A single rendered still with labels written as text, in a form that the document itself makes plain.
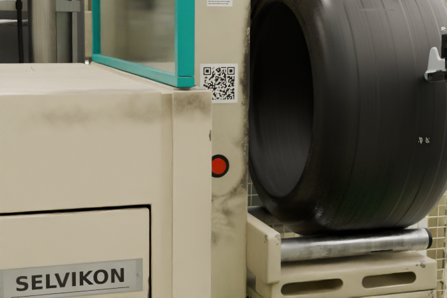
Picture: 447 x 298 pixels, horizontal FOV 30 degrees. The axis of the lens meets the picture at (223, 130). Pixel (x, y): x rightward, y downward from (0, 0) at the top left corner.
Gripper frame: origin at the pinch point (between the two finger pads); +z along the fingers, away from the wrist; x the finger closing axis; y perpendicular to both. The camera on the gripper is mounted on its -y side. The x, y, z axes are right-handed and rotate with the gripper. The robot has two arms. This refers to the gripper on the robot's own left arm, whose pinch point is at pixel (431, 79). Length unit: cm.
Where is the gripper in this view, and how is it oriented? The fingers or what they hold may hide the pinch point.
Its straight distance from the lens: 153.7
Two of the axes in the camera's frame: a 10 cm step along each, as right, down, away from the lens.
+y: -0.1, -10.0, -0.3
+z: -3.1, -0.2, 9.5
